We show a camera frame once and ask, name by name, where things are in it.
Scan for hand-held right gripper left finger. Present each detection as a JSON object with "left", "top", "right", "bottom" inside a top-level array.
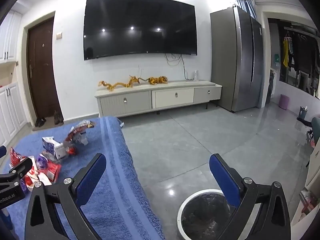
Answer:
[{"left": 25, "top": 153, "right": 108, "bottom": 240}]

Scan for large dark window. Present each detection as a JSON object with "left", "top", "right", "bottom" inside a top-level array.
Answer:
[{"left": 267, "top": 17, "right": 320, "bottom": 98}]

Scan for white round trash bin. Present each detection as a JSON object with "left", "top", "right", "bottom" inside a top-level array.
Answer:
[{"left": 176, "top": 189, "right": 241, "bottom": 240}]

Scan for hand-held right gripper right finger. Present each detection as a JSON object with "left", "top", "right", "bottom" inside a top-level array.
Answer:
[{"left": 209, "top": 154, "right": 292, "bottom": 240}]

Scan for dark brown door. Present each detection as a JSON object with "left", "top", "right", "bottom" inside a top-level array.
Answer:
[{"left": 26, "top": 17, "right": 63, "bottom": 128}]

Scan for yellow hanging garment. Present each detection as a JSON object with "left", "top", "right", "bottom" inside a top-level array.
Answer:
[{"left": 282, "top": 37, "right": 291, "bottom": 68}]

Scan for red white patterned packet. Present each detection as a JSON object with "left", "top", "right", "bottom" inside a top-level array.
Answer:
[{"left": 9, "top": 147, "right": 26, "bottom": 167}]

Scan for white television cabinet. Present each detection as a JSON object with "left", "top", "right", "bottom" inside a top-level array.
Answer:
[{"left": 94, "top": 79, "right": 223, "bottom": 118}]

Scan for purple snack packet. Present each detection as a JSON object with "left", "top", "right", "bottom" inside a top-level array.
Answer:
[{"left": 36, "top": 154, "right": 48, "bottom": 170}]

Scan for white paper box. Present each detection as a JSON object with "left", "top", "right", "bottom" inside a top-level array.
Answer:
[{"left": 42, "top": 137, "right": 64, "bottom": 160}]

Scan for grey double door refrigerator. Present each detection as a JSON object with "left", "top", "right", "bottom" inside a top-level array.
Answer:
[{"left": 210, "top": 5, "right": 264, "bottom": 113}]

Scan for blue towel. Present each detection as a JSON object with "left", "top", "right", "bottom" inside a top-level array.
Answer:
[{"left": 0, "top": 116, "right": 165, "bottom": 240}]

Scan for white upper wall cabinet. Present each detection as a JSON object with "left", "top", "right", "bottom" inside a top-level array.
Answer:
[{"left": 0, "top": 10, "right": 23, "bottom": 64}]

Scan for television cables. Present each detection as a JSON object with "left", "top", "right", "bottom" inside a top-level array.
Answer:
[{"left": 164, "top": 52, "right": 188, "bottom": 80}]

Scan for golden tiger figurine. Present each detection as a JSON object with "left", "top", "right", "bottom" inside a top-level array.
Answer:
[{"left": 147, "top": 76, "right": 169, "bottom": 85}]

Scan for black wall television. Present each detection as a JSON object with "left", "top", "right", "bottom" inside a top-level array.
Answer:
[{"left": 83, "top": 0, "right": 198, "bottom": 61}]

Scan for golden dragon figurine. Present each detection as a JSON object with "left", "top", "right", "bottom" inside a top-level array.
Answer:
[{"left": 98, "top": 75, "right": 147, "bottom": 91}]

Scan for dark foil snack wrapper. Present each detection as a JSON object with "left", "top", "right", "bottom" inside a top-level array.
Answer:
[{"left": 75, "top": 120, "right": 96, "bottom": 130}]

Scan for clear red plastic wrapper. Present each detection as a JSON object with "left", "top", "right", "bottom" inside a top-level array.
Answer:
[{"left": 64, "top": 127, "right": 83, "bottom": 146}]

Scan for blue striped curtain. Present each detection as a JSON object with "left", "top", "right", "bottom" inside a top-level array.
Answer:
[{"left": 236, "top": 0, "right": 257, "bottom": 21}]

